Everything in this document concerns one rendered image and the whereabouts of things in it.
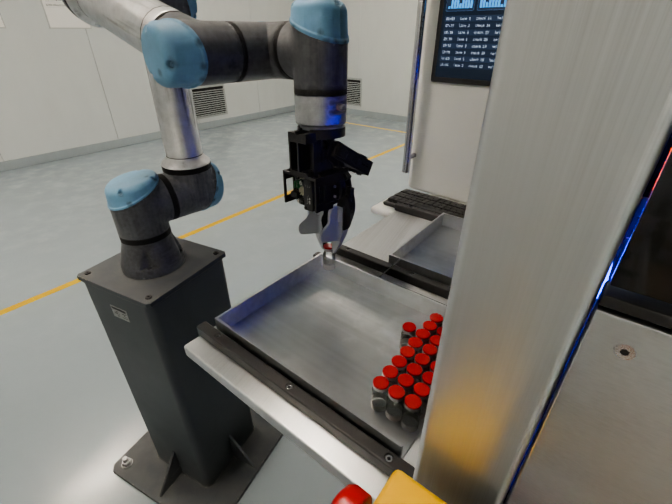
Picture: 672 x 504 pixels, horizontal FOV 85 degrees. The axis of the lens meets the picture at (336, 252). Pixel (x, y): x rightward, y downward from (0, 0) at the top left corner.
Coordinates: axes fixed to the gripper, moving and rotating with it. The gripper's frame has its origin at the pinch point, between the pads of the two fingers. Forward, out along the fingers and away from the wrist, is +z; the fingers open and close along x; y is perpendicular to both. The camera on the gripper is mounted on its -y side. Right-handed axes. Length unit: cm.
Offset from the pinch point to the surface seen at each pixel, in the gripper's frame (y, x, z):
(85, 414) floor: 35, -100, 97
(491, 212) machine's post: 26.5, 33.9, -23.0
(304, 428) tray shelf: 23.2, 16.3, 11.9
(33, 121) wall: -57, -494, 39
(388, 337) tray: 3.2, 15.2, 11.0
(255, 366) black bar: 22.1, 5.4, 9.6
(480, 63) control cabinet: -73, -8, -27
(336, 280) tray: -3.2, -1.6, 10.3
